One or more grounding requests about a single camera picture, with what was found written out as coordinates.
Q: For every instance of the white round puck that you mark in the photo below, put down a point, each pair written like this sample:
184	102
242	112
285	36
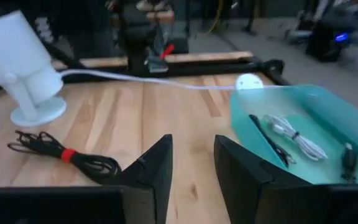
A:
249	81

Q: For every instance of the teal translucent plastic bin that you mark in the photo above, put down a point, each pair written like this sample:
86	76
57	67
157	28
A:
322	102

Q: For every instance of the white cylindrical device on stand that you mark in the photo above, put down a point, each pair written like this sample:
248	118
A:
14	56

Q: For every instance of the black computer tower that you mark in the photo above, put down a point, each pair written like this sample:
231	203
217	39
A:
322	43

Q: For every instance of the person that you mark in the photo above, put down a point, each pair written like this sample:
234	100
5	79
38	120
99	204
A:
89	31

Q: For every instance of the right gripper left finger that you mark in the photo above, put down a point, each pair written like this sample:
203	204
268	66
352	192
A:
73	205

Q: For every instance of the small red clip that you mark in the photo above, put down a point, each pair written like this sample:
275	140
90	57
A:
167	50

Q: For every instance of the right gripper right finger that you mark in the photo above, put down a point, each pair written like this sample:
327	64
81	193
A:
291	205

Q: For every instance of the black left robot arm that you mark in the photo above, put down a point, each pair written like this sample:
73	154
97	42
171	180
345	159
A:
138	43

